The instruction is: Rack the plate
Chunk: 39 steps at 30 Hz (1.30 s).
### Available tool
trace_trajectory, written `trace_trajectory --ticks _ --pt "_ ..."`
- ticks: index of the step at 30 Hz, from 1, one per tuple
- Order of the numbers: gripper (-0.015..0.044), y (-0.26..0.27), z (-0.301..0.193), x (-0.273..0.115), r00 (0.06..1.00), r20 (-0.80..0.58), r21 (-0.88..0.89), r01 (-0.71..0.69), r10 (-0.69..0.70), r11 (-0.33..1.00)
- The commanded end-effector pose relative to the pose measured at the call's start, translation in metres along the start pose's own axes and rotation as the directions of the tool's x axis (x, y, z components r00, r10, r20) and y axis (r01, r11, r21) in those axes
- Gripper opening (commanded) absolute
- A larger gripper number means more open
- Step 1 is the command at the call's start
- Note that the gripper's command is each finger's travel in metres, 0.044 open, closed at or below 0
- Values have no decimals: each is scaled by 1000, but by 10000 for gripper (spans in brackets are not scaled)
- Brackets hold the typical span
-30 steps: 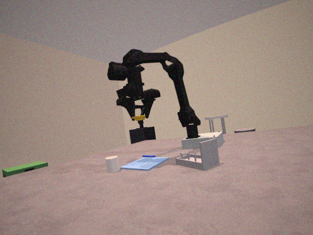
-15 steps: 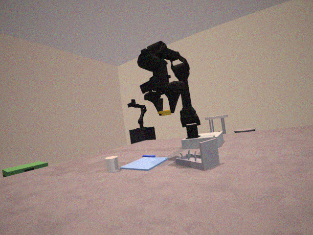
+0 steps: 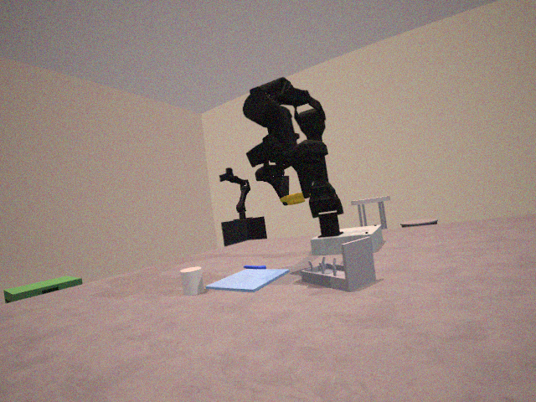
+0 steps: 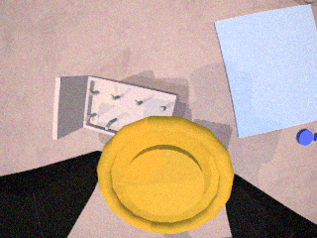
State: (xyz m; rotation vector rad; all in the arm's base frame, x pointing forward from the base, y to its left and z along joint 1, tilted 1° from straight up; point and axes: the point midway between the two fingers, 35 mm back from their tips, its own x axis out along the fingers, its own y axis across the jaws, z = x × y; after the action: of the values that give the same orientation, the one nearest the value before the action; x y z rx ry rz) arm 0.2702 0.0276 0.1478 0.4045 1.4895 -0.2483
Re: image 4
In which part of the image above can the light blue flat mat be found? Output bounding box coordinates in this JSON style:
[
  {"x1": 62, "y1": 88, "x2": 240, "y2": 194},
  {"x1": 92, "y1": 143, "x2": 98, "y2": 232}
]
[{"x1": 214, "y1": 4, "x2": 317, "y2": 138}]

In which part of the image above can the yellow plate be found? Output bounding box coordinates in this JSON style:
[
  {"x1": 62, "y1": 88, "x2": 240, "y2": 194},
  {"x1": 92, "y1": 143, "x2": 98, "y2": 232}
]
[{"x1": 96, "y1": 115, "x2": 234, "y2": 234}]

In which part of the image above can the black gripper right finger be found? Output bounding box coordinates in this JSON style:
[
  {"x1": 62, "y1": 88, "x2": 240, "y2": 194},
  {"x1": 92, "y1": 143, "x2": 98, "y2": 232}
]
[{"x1": 226, "y1": 174, "x2": 317, "y2": 238}]

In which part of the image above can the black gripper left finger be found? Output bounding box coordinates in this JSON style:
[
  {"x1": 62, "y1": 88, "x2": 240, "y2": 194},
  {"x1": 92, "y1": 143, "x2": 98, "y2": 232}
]
[{"x1": 0, "y1": 151, "x2": 102, "y2": 238}]

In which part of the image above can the grey dish rack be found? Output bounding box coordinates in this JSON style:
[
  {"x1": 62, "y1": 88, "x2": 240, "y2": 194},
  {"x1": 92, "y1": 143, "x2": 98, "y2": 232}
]
[{"x1": 53, "y1": 75, "x2": 178, "y2": 140}]

